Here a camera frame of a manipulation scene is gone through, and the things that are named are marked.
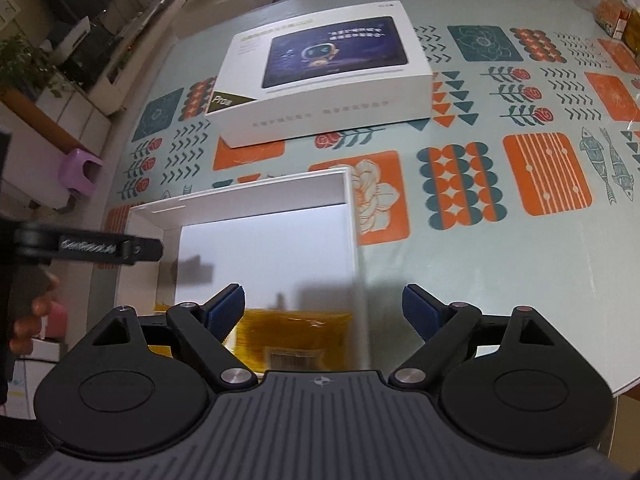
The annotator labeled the pink container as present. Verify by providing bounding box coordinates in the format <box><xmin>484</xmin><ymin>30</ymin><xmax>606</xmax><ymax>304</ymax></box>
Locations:
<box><xmin>44</xmin><ymin>304</ymin><xmax>69</xmax><ymax>343</ymax></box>

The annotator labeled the purple plastic stool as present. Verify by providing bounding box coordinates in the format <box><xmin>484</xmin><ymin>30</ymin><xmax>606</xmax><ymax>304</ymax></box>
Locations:
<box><xmin>56</xmin><ymin>147</ymin><xmax>104</xmax><ymax>207</ymax></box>

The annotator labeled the yellow plastic packet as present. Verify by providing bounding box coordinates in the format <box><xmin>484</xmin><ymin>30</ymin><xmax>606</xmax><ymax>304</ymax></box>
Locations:
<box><xmin>148</xmin><ymin>305</ymin><xmax>357</xmax><ymax>376</ymax></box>

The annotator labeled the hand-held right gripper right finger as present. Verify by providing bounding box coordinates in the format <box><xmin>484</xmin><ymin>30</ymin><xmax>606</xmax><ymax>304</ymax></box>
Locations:
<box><xmin>388</xmin><ymin>283</ymin><xmax>555</xmax><ymax>392</ymax></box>

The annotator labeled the patterned tablecloth desktop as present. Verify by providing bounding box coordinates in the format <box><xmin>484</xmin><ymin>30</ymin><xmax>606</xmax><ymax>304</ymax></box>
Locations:
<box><xmin>91</xmin><ymin>0</ymin><xmax>640</xmax><ymax>401</ymax></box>

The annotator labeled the person's left hand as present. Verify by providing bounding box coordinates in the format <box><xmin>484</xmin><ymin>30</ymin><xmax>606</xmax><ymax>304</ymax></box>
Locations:
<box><xmin>9</xmin><ymin>277</ymin><xmax>62</xmax><ymax>357</ymax></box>

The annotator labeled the orange snack box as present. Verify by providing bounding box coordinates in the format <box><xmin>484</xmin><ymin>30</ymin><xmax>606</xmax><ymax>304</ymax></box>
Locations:
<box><xmin>593</xmin><ymin>0</ymin><xmax>635</xmax><ymax>39</ymax></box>

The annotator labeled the white box base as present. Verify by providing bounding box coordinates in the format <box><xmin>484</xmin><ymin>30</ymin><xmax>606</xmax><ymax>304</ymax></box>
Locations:
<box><xmin>107</xmin><ymin>169</ymin><xmax>372</xmax><ymax>377</ymax></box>

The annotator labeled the green potted plant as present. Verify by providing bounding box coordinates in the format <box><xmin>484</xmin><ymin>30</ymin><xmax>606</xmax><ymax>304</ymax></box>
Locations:
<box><xmin>0</xmin><ymin>34</ymin><xmax>68</xmax><ymax>108</ymax></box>

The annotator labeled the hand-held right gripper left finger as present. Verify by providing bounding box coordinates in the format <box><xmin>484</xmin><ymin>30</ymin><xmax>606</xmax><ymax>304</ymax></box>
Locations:
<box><xmin>91</xmin><ymin>283</ymin><xmax>257</xmax><ymax>392</ymax></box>

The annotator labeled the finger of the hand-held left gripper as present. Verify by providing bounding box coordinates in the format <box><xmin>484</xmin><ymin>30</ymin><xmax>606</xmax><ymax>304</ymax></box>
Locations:
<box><xmin>15</xmin><ymin>227</ymin><xmax>164</xmax><ymax>266</ymax></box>

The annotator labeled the white tablet box lid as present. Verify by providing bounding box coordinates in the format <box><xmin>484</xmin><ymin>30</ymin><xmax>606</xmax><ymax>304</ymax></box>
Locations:
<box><xmin>204</xmin><ymin>0</ymin><xmax>434</xmax><ymax>149</ymax></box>

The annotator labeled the white low cabinet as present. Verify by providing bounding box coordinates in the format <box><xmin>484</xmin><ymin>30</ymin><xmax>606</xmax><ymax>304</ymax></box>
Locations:
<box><xmin>34</xmin><ymin>0</ymin><xmax>187</xmax><ymax>133</ymax></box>

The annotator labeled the white sheet insert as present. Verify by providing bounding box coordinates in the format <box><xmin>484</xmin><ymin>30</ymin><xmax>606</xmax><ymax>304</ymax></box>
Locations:
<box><xmin>173</xmin><ymin>202</ymin><xmax>359</xmax><ymax>313</ymax></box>

